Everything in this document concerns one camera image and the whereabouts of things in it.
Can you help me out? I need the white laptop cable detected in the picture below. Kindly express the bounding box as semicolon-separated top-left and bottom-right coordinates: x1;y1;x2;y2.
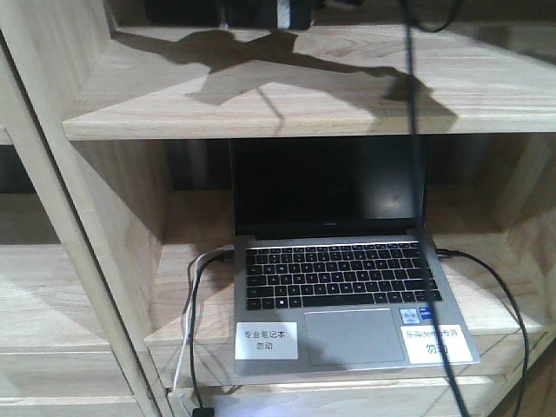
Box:
172;245;235;394

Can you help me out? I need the black right laptop cable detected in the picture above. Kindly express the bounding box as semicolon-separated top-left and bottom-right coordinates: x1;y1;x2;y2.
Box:
435;248;531;417

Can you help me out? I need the black left laptop cable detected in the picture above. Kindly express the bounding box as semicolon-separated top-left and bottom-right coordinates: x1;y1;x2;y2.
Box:
189;251;235;417

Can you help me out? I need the wooden desk shelf unit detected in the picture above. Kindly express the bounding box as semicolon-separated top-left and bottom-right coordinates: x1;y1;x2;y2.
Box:
1;1;555;416

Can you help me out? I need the black camera cable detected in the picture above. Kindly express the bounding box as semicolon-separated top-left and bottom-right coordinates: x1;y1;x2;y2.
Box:
399;0;473;417

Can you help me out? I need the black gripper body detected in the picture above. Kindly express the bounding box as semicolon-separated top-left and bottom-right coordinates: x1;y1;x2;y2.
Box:
142;0;366;32

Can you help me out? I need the black laptop cable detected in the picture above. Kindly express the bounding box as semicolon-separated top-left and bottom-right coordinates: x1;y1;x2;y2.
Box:
189;251;235;417
435;248;531;417

